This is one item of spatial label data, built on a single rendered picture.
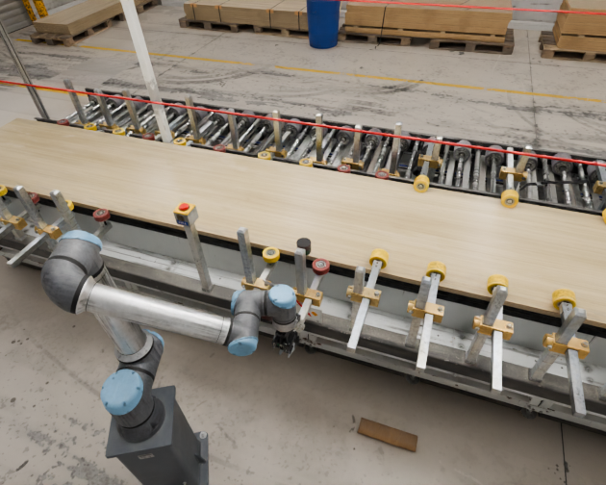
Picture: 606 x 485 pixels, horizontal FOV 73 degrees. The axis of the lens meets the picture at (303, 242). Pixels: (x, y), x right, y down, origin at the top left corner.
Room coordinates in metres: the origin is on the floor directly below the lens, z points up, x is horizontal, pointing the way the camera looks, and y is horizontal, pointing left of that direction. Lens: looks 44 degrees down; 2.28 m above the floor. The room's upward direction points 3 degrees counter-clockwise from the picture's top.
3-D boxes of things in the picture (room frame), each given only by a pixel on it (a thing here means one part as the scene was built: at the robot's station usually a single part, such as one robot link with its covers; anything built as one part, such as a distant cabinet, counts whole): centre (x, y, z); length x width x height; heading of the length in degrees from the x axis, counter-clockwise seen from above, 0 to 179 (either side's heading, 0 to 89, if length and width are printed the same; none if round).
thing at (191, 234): (1.35, 0.49, 0.93); 0.05 x 0.04 x 0.45; 69
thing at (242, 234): (1.26, 0.25, 0.93); 0.03 x 0.03 x 0.48; 69
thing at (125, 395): (0.76, 0.70, 0.79); 0.17 x 0.15 x 0.18; 177
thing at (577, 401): (0.77, -0.95, 0.95); 0.50 x 0.04 x 0.04; 159
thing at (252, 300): (0.89, 0.19, 1.14); 0.12 x 0.12 x 0.09; 87
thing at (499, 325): (0.88, -0.70, 0.95); 0.13 x 0.06 x 0.05; 69
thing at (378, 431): (0.85, -0.40, 0.04); 0.30 x 0.08 x 0.08; 69
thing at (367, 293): (1.07, -0.24, 0.95); 0.13 x 0.06 x 0.05; 69
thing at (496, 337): (0.86, -0.71, 0.95); 0.50 x 0.04 x 0.04; 159
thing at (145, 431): (0.75, 0.70, 0.65); 0.19 x 0.19 x 0.10
